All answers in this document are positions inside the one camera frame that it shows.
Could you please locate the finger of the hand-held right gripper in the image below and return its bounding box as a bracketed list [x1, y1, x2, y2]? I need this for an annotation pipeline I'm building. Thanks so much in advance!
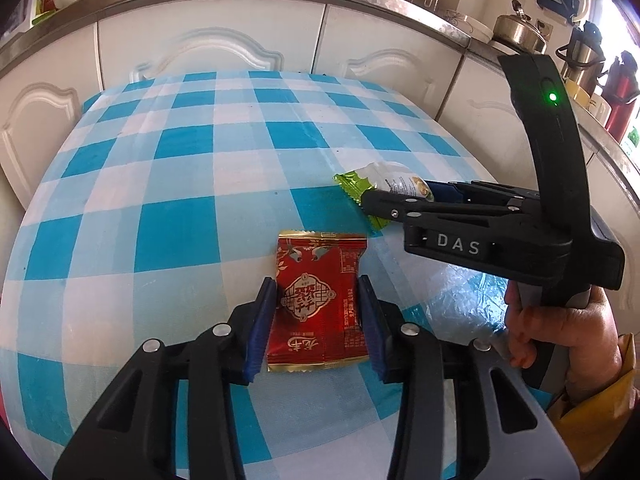
[360, 187, 526, 233]
[425, 180, 543, 206]

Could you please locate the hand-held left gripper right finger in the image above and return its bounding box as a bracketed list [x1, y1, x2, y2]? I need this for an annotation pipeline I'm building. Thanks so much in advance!
[356, 275, 566, 480]

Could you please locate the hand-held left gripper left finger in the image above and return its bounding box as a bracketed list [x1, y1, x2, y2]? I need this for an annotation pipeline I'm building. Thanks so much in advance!
[52, 276, 278, 480]

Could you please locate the green snack packet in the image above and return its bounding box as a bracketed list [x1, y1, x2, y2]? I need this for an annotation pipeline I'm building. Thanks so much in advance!
[334, 161, 436, 233]

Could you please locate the red snack packet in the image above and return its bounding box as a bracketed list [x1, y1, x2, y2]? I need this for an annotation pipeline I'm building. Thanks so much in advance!
[266, 230, 372, 375]

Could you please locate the person's right forearm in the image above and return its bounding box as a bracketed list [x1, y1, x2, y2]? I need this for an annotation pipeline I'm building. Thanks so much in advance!
[545, 332, 640, 461]

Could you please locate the person's right hand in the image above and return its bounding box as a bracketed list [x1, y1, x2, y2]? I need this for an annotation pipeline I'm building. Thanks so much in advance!
[504, 284, 625, 403]

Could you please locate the yellow cup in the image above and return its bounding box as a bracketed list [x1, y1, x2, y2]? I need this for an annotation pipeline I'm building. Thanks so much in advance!
[565, 81, 596, 107]

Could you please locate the white cabinet door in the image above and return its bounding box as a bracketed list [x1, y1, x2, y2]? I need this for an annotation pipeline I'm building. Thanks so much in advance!
[0, 24, 107, 213]
[96, 2, 330, 92]
[439, 52, 608, 221]
[311, 6, 472, 123]

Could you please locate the blue plastic bag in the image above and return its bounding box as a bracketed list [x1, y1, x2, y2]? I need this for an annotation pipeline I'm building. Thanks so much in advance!
[385, 255, 508, 333]

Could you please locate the red thermos flask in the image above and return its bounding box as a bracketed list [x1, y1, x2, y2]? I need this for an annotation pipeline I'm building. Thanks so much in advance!
[602, 50, 640, 143]

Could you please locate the steel thermos flask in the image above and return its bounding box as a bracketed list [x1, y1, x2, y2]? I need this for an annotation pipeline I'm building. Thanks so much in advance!
[556, 21, 607, 88]

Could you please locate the blue checked tablecloth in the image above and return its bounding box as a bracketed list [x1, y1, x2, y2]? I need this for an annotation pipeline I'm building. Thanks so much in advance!
[0, 71, 551, 480]

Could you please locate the steel kettle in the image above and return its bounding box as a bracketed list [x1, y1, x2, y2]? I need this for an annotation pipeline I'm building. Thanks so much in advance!
[491, 0, 550, 56]

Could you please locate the white patterned bowl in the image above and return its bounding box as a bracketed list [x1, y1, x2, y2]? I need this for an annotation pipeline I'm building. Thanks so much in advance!
[444, 9, 497, 45]

